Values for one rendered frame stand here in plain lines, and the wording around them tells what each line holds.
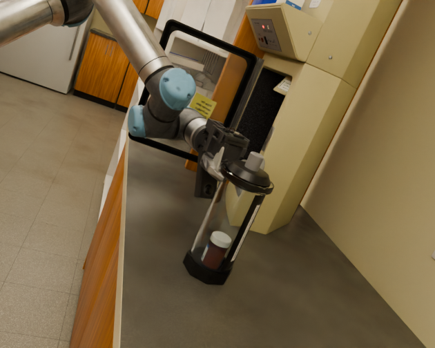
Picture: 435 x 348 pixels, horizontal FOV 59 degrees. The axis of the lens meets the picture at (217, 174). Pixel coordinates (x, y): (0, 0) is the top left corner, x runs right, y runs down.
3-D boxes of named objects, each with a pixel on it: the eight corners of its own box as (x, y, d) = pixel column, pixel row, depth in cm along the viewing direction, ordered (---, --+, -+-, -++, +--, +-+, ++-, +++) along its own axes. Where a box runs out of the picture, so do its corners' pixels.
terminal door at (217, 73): (212, 168, 134) (259, 56, 123) (126, 138, 127) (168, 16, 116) (212, 167, 135) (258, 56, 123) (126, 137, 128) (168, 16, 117)
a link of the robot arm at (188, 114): (163, 131, 102) (193, 133, 106) (178, 146, 94) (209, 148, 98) (168, 102, 99) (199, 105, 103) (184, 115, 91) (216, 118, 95)
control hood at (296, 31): (264, 52, 124) (277, 21, 121) (306, 63, 95) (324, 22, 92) (233, 37, 120) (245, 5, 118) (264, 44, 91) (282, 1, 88)
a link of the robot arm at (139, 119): (137, 90, 86) (183, 95, 92) (124, 113, 95) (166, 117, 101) (141, 121, 84) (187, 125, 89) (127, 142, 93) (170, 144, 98)
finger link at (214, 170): (217, 150, 70) (217, 139, 79) (206, 179, 72) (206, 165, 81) (233, 157, 71) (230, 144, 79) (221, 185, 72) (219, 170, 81)
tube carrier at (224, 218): (240, 283, 79) (284, 192, 73) (195, 281, 74) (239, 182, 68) (218, 252, 88) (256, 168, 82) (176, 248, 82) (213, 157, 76)
